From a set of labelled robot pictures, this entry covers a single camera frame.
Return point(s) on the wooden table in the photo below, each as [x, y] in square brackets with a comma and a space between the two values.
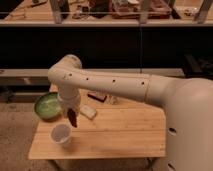
[128, 136]

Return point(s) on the dark brown rectangular block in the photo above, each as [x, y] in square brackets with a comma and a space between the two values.
[100, 98]

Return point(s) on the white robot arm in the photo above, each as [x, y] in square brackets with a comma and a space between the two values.
[186, 102]

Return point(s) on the long wooden shelf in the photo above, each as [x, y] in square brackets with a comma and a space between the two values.
[38, 77]

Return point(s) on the green bowl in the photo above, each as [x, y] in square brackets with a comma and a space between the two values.
[47, 106]

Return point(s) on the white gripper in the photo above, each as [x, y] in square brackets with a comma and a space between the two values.
[70, 100]

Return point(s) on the red chili pepper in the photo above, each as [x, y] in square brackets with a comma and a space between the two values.
[72, 117]

